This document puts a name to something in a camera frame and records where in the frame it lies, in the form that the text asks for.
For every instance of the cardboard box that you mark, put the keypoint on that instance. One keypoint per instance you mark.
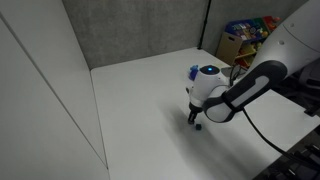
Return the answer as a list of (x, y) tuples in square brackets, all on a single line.
[(228, 46)]

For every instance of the toy shelf with coloured bins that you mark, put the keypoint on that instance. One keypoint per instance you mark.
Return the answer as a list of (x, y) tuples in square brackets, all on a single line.
[(248, 33)]

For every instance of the purple blue toy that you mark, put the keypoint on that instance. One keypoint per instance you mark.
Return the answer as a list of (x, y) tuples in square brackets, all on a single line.
[(193, 72)]

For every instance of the small green block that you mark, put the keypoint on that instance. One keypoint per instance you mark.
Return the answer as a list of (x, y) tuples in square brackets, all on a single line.
[(198, 127)]

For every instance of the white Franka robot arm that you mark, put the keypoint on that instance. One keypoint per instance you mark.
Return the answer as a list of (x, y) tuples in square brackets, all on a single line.
[(266, 76)]

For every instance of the black equipment rack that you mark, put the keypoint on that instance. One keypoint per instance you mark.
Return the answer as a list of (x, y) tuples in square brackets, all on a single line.
[(293, 163)]

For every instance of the black vertical pole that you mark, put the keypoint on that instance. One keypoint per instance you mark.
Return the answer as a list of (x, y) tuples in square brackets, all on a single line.
[(204, 25)]

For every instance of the black office chair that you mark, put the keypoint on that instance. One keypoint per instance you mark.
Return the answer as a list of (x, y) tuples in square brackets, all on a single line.
[(310, 78)]

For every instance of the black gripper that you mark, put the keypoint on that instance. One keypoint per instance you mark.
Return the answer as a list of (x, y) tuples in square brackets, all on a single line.
[(195, 108)]

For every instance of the black table clamp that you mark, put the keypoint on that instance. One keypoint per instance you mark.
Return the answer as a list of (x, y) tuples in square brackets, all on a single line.
[(311, 111)]

